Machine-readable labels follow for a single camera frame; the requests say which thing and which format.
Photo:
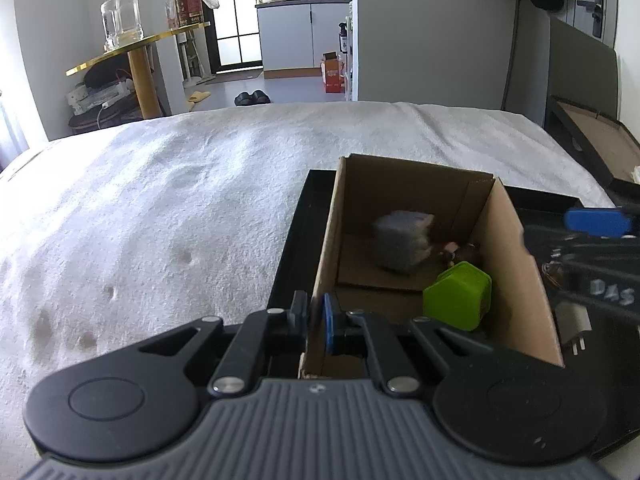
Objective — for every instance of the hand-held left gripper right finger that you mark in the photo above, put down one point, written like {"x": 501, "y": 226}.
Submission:
{"x": 330, "y": 322}

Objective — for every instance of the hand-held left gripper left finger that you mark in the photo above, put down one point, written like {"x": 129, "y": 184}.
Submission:
{"x": 299, "y": 311}

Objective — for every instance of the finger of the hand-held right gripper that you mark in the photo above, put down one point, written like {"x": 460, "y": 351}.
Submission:
{"x": 575, "y": 245}
{"x": 597, "y": 222}

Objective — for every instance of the small brown and blue figure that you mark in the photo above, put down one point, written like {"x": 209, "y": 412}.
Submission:
{"x": 457, "y": 252}

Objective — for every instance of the black framed glass door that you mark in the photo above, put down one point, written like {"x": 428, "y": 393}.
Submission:
{"x": 235, "y": 10}

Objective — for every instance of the white bed blanket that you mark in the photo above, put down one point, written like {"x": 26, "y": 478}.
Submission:
{"x": 150, "y": 210}

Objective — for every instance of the red box with white cloth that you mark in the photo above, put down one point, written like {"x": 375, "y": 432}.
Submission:
{"x": 189, "y": 7}

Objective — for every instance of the white kitchen cabinet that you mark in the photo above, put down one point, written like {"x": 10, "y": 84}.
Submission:
{"x": 290, "y": 35}

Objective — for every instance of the dark spray bottle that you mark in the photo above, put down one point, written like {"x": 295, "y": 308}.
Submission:
{"x": 343, "y": 40}

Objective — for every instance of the clear glass jar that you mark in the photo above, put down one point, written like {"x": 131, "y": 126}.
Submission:
{"x": 121, "y": 17}

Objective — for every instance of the white tissue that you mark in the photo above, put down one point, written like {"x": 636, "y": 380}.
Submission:
{"x": 636, "y": 174}

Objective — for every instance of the green hexagonal block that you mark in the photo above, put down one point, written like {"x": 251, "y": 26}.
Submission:
{"x": 455, "y": 296}

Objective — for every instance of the large flat cardboard box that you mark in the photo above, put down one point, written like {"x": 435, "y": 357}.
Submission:
{"x": 580, "y": 65}

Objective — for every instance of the yellow slippers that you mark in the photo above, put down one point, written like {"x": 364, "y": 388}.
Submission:
{"x": 199, "y": 97}

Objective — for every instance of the black tray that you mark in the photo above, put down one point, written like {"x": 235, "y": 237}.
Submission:
{"x": 295, "y": 260}

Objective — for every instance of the black slippers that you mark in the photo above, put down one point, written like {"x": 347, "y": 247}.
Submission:
{"x": 251, "y": 98}

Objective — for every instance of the round gold table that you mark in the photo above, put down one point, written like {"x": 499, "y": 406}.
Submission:
{"x": 142, "y": 80}

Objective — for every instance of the black framed brown board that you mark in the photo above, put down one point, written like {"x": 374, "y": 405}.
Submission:
{"x": 600, "y": 135}

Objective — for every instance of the grey block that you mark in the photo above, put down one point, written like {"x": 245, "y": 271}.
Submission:
{"x": 400, "y": 240}

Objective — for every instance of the grey charger plug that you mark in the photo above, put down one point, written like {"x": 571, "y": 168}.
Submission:
{"x": 572, "y": 322}

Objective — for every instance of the black door lock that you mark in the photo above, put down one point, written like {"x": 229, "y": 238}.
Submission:
{"x": 595, "y": 12}

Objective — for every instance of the brown cardboard box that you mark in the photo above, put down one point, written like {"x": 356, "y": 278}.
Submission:
{"x": 515, "y": 280}

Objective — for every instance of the orange cardboard box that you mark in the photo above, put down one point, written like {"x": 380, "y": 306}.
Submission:
{"x": 332, "y": 75}

